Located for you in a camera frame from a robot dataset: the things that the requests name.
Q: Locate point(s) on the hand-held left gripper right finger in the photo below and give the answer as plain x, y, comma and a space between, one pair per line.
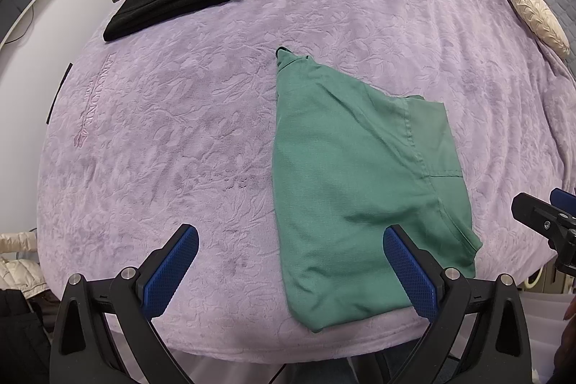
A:
411, 271

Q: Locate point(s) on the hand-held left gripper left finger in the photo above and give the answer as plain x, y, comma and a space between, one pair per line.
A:
171, 271

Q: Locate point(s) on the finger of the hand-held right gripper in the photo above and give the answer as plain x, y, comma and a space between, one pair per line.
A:
564, 199
526, 206

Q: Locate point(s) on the green work jacket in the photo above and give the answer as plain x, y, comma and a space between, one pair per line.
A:
351, 186

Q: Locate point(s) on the beige cabinet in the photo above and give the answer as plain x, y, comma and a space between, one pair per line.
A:
551, 280

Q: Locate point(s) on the white plastic storage box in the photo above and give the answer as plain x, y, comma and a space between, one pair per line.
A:
544, 321

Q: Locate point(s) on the white down jacket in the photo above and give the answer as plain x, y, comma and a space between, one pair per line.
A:
18, 276

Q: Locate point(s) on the purple embossed blanket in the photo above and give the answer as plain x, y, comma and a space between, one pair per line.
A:
180, 118

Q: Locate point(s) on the black cloth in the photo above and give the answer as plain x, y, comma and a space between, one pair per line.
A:
18, 330

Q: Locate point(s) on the white textured pillow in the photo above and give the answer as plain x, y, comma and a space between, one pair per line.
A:
535, 15

